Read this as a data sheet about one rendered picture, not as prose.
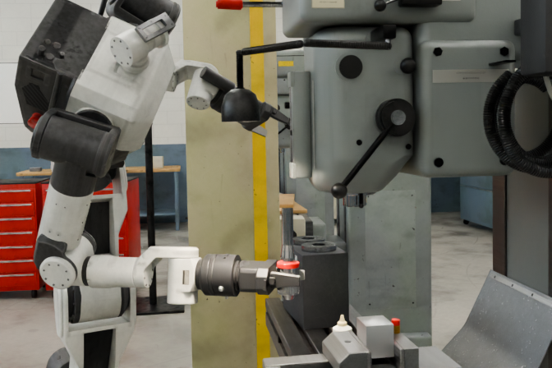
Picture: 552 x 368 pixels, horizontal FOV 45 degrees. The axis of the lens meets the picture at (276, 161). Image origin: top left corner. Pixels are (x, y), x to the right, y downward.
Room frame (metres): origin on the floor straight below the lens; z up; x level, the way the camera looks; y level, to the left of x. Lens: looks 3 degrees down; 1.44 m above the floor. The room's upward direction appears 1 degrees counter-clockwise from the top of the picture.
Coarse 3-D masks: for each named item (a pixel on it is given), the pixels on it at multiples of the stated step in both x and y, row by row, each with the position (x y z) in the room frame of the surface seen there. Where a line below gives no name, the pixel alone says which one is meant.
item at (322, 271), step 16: (304, 240) 1.77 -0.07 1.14; (320, 240) 1.77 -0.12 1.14; (304, 256) 1.63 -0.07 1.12; (320, 256) 1.64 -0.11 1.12; (336, 256) 1.65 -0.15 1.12; (320, 272) 1.64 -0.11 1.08; (336, 272) 1.65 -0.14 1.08; (304, 288) 1.63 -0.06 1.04; (320, 288) 1.64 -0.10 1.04; (336, 288) 1.65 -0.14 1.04; (288, 304) 1.78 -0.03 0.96; (304, 304) 1.63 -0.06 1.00; (320, 304) 1.64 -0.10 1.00; (336, 304) 1.65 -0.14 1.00; (304, 320) 1.63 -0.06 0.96; (320, 320) 1.64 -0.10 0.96; (336, 320) 1.65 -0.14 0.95
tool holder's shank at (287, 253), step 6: (282, 210) 1.37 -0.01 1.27; (288, 210) 1.37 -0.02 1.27; (282, 216) 1.37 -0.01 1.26; (288, 216) 1.37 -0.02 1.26; (282, 222) 1.37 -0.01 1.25; (288, 222) 1.37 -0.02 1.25; (282, 228) 1.37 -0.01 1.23; (288, 228) 1.37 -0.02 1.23; (282, 234) 1.37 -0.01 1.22; (288, 234) 1.37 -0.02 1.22; (282, 240) 1.37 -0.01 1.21; (288, 240) 1.37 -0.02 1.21; (282, 246) 1.37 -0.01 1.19; (288, 246) 1.37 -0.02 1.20; (282, 252) 1.37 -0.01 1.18; (288, 252) 1.36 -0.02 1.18; (294, 252) 1.37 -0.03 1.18; (288, 258) 1.36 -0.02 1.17
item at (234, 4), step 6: (222, 0) 1.41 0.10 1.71; (228, 0) 1.41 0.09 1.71; (234, 0) 1.41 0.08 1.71; (240, 0) 1.41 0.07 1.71; (216, 6) 1.41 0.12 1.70; (222, 6) 1.41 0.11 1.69; (228, 6) 1.41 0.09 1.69; (234, 6) 1.41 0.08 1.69; (240, 6) 1.41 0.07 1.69; (246, 6) 1.42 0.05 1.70; (252, 6) 1.42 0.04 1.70; (258, 6) 1.42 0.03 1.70; (264, 6) 1.42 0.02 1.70; (270, 6) 1.42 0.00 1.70; (276, 6) 1.42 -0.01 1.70; (282, 6) 1.42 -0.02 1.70
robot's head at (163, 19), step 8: (160, 16) 1.40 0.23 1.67; (168, 16) 1.41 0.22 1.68; (144, 24) 1.37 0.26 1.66; (152, 24) 1.39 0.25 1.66; (168, 24) 1.40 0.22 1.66; (136, 32) 1.36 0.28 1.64; (144, 32) 1.36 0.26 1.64; (160, 32) 1.38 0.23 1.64; (168, 32) 1.43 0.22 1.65; (144, 40) 1.36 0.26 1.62; (168, 40) 1.43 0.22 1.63
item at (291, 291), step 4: (296, 268) 1.36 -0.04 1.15; (280, 272) 1.36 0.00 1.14; (284, 272) 1.36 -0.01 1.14; (288, 272) 1.35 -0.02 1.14; (292, 272) 1.36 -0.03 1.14; (296, 272) 1.36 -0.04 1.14; (280, 288) 1.36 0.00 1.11; (284, 288) 1.36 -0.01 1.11; (288, 288) 1.35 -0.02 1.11; (292, 288) 1.36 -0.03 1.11; (296, 288) 1.36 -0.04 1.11; (280, 292) 1.36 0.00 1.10; (284, 292) 1.36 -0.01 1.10; (288, 292) 1.35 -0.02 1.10; (292, 292) 1.36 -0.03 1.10; (296, 292) 1.36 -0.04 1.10
